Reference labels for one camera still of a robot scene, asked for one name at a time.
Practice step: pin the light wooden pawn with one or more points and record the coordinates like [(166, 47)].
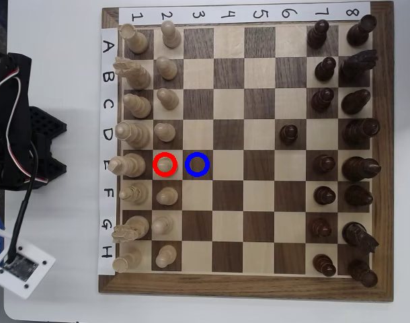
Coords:
[(164, 132), (171, 37), (166, 255), (166, 69), (167, 196), (163, 224), (168, 99), (164, 165)]

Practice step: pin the black and orange robot arm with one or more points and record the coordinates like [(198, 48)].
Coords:
[(0, 168)]

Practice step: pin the white letter label strip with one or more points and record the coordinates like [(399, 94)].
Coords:
[(107, 178)]

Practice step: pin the light wooden knight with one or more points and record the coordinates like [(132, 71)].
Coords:
[(134, 227), (137, 75)]

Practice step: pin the light wooden rook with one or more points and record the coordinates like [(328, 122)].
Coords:
[(137, 40), (129, 259)]

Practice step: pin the light wooden bishop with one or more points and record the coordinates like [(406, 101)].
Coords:
[(139, 106), (136, 193)]

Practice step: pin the light wooden king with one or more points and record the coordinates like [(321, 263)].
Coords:
[(131, 165)]

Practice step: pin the light wooden queen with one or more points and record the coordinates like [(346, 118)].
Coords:
[(134, 134)]

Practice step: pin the wooden chessboard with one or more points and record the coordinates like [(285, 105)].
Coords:
[(245, 286)]

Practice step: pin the white number label strip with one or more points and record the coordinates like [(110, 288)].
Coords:
[(211, 15)]

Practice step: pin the dark wooden pawn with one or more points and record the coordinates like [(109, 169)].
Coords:
[(289, 134), (320, 227), (324, 164), (324, 265), (325, 69), (317, 35), (325, 196), (322, 100)]

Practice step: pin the dark wooden bishop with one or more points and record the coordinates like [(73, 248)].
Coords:
[(358, 195), (354, 102)]

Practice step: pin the dark wooden knight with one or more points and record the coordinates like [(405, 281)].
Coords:
[(356, 65), (358, 235)]

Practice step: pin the dark wooden king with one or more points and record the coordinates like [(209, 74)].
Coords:
[(359, 168)]

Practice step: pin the dark wooden rook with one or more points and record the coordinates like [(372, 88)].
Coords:
[(361, 32), (363, 272)]

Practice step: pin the dark wooden queen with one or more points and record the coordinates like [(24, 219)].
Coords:
[(359, 131)]

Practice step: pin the robot arm with camera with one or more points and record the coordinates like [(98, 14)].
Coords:
[(40, 180)]

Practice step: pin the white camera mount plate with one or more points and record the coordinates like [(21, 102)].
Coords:
[(40, 269)]

